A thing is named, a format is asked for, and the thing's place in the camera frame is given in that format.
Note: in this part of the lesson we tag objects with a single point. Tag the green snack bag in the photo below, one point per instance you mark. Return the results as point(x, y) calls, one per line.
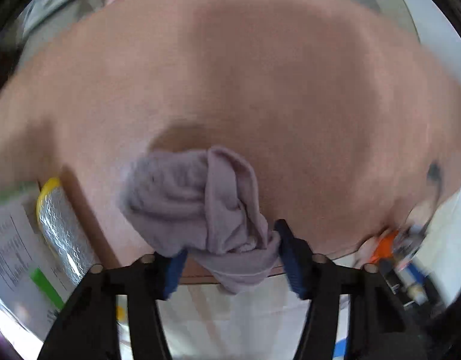
point(17, 190)

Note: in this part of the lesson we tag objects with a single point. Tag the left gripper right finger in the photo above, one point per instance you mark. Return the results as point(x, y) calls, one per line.
point(378, 327)

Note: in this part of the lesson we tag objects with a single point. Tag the pink table mat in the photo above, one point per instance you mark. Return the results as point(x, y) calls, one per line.
point(339, 111)

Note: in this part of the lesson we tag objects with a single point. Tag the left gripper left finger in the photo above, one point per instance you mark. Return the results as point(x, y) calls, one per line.
point(86, 327)

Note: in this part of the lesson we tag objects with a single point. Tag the lilac towel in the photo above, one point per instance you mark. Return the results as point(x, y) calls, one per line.
point(205, 202)

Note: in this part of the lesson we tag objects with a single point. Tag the orange snack bag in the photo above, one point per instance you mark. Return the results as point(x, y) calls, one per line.
point(398, 246)

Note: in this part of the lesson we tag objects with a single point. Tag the white paper package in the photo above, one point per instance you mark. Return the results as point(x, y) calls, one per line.
point(22, 250)

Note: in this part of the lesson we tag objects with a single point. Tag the silver yellow pouch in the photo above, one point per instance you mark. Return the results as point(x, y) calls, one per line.
point(63, 231)

